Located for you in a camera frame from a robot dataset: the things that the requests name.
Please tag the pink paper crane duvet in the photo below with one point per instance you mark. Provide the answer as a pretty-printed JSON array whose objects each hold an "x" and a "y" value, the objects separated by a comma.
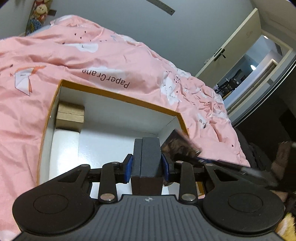
[{"x": 82, "y": 51}]

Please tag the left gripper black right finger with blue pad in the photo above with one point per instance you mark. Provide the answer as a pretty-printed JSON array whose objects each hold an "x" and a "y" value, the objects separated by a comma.
[{"x": 180, "y": 179}]

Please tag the cream bedroom door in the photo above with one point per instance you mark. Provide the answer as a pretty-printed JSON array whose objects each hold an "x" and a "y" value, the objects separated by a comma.
[{"x": 235, "y": 47}]

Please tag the grey wall mounted strip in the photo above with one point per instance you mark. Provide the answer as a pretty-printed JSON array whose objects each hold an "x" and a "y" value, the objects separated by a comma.
[{"x": 162, "y": 6}]

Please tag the small gold cardboard box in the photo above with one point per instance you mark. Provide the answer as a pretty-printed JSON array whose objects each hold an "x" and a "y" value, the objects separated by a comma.
[{"x": 70, "y": 116}]

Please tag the white rectangular box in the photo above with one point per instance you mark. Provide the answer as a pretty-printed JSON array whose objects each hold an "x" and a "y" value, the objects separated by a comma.
[{"x": 64, "y": 152}]

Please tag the orange cardboard storage box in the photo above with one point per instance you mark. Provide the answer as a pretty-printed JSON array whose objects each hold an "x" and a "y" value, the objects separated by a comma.
[{"x": 112, "y": 122}]

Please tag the dark grey rectangular box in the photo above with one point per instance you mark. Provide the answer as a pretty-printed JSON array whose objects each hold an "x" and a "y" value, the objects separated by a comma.
[{"x": 147, "y": 177}]

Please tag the black door handle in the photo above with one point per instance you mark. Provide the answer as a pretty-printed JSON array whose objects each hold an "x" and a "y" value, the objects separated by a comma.
[{"x": 219, "y": 53}]

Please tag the dark printed card packet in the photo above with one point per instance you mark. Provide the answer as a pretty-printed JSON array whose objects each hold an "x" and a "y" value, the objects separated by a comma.
[{"x": 178, "y": 147}]

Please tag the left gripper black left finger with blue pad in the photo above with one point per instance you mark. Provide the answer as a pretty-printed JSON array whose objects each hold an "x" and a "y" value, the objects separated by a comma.
[{"x": 111, "y": 174}]

